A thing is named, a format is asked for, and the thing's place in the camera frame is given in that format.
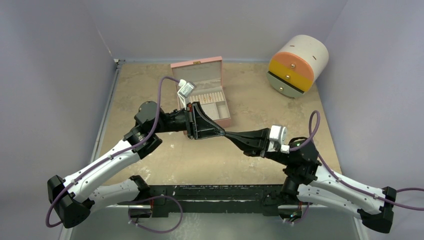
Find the pink jewelry box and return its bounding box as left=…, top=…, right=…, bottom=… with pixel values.
left=170, top=56, right=232, bottom=128

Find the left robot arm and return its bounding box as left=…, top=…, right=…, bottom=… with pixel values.
left=45, top=101, right=225, bottom=229

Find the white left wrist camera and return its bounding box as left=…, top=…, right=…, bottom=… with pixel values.
left=177, top=79, right=197, bottom=108

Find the aluminium frame rail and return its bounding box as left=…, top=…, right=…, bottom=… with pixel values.
left=86, top=58, right=126, bottom=167

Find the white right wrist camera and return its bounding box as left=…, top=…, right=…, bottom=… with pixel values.
left=267, top=125, right=290, bottom=154

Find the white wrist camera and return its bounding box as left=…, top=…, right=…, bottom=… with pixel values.
left=267, top=125, right=290, bottom=154
left=177, top=79, right=197, bottom=108

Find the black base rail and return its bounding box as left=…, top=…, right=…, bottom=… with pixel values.
left=128, top=184, right=309, bottom=221

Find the round drawer organizer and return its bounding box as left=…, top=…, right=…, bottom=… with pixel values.
left=266, top=34, right=329, bottom=98

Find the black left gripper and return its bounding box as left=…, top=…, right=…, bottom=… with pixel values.
left=152, top=101, right=225, bottom=139

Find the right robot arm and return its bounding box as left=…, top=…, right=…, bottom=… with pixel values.
left=224, top=125, right=397, bottom=234

